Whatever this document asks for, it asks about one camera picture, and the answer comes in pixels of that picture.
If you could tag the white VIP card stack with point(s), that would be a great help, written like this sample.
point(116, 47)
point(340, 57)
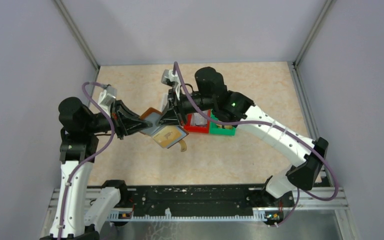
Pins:
point(198, 120)

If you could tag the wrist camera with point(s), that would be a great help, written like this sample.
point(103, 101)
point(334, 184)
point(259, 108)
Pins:
point(170, 78)
point(107, 98)

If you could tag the brown leather card holder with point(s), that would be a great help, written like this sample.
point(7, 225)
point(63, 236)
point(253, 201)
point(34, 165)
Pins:
point(152, 115)

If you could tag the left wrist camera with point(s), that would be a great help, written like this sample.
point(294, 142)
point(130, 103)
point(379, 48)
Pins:
point(107, 98)

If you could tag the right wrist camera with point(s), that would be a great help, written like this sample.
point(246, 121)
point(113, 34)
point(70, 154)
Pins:
point(170, 78)

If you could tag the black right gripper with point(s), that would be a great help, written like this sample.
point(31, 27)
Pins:
point(174, 105)

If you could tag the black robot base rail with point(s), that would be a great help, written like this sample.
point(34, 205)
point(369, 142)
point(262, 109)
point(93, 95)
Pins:
point(200, 203)

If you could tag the red plastic bin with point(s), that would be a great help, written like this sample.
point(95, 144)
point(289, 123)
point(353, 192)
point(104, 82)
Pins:
point(194, 129)

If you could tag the green plastic bin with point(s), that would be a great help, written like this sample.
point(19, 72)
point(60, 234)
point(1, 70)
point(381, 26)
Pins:
point(225, 130)

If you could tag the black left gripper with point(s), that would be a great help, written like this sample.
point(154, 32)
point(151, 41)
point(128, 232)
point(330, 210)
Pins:
point(117, 119)

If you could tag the translucent white plastic bin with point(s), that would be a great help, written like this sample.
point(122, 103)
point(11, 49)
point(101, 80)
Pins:
point(165, 103)

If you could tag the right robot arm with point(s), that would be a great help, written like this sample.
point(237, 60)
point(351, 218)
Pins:
point(241, 112)

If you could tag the gold credit card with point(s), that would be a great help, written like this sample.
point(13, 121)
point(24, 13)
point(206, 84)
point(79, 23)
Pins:
point(169, 135)

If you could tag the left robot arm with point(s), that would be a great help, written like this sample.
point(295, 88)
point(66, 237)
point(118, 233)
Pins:
point(78, 151)

